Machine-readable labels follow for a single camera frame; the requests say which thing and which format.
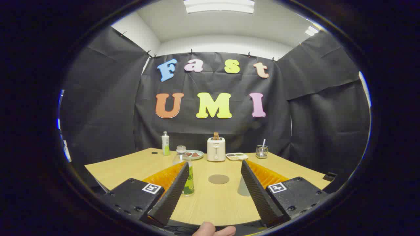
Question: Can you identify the clear juice bottle green label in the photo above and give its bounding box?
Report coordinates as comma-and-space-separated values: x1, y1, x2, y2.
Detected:
173, 146, 195, 197

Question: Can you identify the pale green plate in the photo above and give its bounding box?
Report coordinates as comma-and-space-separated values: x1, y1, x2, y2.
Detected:
182, 150, 204, 160

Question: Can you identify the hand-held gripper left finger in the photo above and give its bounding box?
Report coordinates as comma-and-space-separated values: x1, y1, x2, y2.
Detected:
97, 161, 191, 227

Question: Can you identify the black backdrop cloth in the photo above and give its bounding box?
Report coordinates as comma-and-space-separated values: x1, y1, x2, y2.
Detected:
61, 26, 370, 194

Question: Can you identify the small white green bottle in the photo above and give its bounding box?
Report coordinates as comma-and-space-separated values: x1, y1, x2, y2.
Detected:
161, 131, 170, 156

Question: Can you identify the white divided tray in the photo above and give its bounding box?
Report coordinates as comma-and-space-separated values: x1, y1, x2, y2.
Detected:
226, 152, 249, 161

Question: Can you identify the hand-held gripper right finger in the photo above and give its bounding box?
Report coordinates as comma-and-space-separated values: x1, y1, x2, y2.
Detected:
241, 160, 329, 228

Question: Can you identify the long ceiling light panel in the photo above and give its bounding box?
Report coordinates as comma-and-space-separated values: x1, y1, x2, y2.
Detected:
183, 0, 255, 14

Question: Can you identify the white toaster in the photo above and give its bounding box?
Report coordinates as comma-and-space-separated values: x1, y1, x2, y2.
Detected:
207, 137, 226, 162

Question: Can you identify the round brown coaster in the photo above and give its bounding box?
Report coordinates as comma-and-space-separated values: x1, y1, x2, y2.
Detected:
208, 174, 230, 185

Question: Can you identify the pale grey cup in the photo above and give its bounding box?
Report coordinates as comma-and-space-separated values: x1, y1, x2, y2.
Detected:
237, 175, 252, 197

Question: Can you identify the wooden table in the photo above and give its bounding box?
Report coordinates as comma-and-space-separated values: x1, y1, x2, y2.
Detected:
85, 147, 332, 226

